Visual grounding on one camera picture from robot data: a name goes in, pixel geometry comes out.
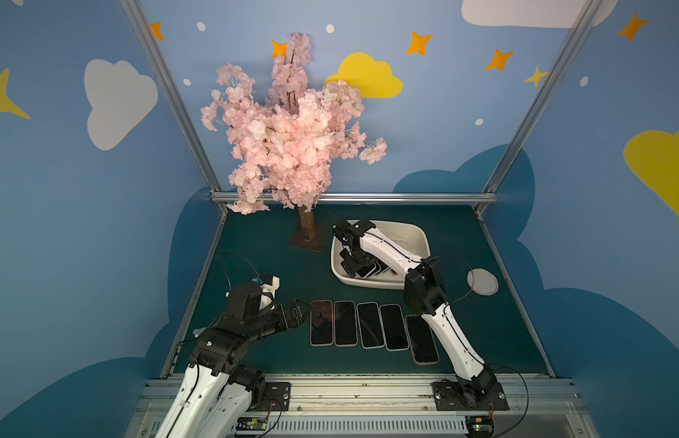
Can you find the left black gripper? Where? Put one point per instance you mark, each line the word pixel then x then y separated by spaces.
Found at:
pixel 290 316

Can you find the white plastic storage box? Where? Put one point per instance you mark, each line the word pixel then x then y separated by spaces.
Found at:
pixel 408 236

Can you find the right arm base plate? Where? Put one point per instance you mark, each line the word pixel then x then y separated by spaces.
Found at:
pixel 451 396

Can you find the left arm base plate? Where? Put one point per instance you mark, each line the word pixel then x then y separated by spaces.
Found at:
pixel 275 398

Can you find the white round lid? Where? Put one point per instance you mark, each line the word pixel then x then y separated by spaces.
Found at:
pixel 482 282

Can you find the circuit board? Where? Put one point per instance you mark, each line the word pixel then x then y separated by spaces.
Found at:
pixel 479 427
pixel 251 425

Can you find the pink cherry blossom tree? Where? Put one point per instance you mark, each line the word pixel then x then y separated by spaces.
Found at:
pixel 286 145

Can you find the phone white case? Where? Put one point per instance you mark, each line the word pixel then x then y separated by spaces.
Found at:
pixel 370 326

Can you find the left circuit board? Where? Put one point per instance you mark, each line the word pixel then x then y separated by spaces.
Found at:
pixel 251 425

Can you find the phone cream case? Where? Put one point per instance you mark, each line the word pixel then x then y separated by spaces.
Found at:
pixel 367 271

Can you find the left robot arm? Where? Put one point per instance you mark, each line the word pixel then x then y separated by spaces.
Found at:
pixel 217 389

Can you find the phone light pink case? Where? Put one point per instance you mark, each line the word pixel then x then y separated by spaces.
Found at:
pixel 396 338

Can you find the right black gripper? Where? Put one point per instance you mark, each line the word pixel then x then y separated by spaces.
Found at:
pixel 353 257

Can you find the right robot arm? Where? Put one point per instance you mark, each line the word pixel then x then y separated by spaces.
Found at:
pixel 424 293

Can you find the phone beige case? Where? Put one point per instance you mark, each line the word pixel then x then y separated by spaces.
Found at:
pixel 422 343

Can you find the right circuit board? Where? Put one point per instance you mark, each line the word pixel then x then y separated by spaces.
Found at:
pixel 479 427

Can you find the phone coral case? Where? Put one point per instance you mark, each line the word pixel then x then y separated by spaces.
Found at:
pixel 321 323

